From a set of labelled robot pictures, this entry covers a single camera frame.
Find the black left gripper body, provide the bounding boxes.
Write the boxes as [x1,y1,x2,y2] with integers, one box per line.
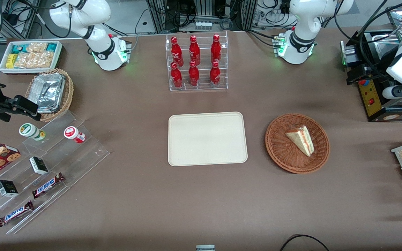
[371,45,397,83]

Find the triangular sandwich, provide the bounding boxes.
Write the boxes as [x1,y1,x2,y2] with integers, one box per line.
[285,125,315,157]

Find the light wicker basket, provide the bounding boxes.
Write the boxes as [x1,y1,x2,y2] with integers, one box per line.
[24,68,74,122]

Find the brown round wicker basket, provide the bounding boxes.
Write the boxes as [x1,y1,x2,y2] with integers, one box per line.
[265,113,330,174]

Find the cream plastic tray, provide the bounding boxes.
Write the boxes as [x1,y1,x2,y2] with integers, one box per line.
[167,111,249,167]

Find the silver box green light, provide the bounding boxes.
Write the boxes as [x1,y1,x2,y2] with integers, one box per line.
[340,40,362,67]

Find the green lid white jar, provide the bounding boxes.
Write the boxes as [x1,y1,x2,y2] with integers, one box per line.
[19,123,46,142]

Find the silver foil packets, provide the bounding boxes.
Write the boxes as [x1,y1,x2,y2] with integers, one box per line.
[32,73,66,113]

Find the black machine yellow panel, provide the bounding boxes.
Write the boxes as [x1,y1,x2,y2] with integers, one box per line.
[347,29,402,123]

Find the large clear rice cracker bag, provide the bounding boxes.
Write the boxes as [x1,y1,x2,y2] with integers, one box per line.
[14,52,54,69]

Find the red lid white jar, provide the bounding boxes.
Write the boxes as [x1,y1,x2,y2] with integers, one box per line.
[64,126,86,144]

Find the small clear rice cracker bag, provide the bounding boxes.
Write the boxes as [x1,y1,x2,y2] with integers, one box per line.
[27,42,48,55]

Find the white snack bin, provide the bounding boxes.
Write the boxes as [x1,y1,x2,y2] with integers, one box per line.
[0,40,64,75]

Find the small black box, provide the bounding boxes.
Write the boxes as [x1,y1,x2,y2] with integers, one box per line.
[0,180,19,198]
[29,156,49,175]

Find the clear acrylic step shelf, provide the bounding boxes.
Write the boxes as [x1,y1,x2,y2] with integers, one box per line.
[0,111,111,235]

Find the Snickers chocolate bar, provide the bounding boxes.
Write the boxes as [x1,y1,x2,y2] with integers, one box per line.
[32,172,66,199]
[0,201,35,228]

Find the clear acrylic bottle rack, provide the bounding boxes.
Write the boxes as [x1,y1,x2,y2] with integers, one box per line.
[165,31,229,92]

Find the red cola bottle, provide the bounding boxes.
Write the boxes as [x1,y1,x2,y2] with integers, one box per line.
[188,35,201,66]
[170,62,183,89]
[170,36,184,67]
[210,33,223,63]
[188,60,200,87]
[209,61,222,88]

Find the white power strip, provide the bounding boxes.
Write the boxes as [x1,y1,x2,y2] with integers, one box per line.
[194,20,213,31]

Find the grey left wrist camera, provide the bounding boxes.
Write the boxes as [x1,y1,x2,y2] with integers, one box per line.
[382,86,402,100]

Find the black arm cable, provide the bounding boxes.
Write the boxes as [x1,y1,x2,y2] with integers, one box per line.
[359,0,402,75]

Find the aluminium frame structure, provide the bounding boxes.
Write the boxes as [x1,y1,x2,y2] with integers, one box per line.
[144,0,259,35]

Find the black looped cable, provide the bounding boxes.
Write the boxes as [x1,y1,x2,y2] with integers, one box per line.
[279,234,331,251]

